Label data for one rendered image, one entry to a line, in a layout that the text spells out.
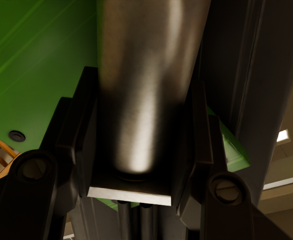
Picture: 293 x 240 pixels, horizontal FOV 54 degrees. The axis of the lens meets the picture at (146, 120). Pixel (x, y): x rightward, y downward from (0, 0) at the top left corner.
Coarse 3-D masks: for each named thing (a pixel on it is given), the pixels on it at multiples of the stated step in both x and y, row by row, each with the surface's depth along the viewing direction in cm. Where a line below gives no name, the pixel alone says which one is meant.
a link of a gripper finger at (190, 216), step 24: (192, 96) 10; (192, 120) 9; (216, 120) 10; (192, 144) 9; (216, 144) 10; (192, 168) 8; (216, 168) 9; (192, 192) 8; (192, 216) 9; (264, 216) 8
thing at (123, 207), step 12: (120, 204) 20; (144, 204) 20; (156, 204) 22; (120, 216) 21; (132, 216) 23; (144, 216) 20; (156, 216) 23; (120, 228) 22; (132, 228) 24; (144, 228) 21; (156, 228) 24
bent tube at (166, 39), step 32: (96, 0) 7; (128, 0) 6; (160, 0) 6; (192, 0) 6; (128, 32) 7; (160, 32) 7; (192, 32) 7; (128, 64) 8; (160, 64) 7; (192, 64) 8; (128, 96) 8; (160, 96) 8; (128, 128) 9; (160, 128) 9; (96, 160) 12; (128, 160) 10; (160, 160) 11; (96, 192) 11; (128, 192) 11; (160, 192) 11
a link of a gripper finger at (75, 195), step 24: (96, 72) 10; (96, 96) 10; (72, 120) 9; (96, 120) 10; (48, 144) 9; (72, 144) 8; (96, 144) 11; (72, 168) 8; (0, 192) 8; (72, 192) 9
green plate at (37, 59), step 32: (0, 0) 12; (32, 0) 11; (64, 0) 11; (0, 32) 13; (32, 32) 12; (64, 32) 12; (96, 32) 12; (0, 64) 14; (32, 64) 14; (64, 64) 14; (96, 64) 13; (0, 96) 15; (32, 96) 15; (64, 96) 15; (0, 128) 17; (32, 128) 17; (224, 128) 17
